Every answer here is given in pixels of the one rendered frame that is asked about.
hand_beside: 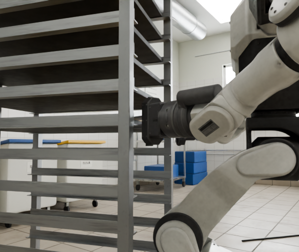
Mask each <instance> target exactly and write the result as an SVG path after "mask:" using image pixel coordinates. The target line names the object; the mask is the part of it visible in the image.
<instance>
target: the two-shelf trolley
mask: <svg viewBox="0 0 299 252"><path fill-rule="evenodd" d="M138 143H144V141H143V140H138V132H136V133H135V147H136V148H138ZM135 159H136V160H137V161H135V170H136V171H138V155H136V156H135ZM183 161H184V176H182V175H179V176H176V177H173V181H176V180H180V179H182V186H183V187H185V185H186V182H185V181H186V143H185V145H183ZM157 164H159V156H158V155H157ZM135 181H136V190H137V191H139V190H140V181H142V182H156V185H159V184H160V183H164V179H135Z"/></svg>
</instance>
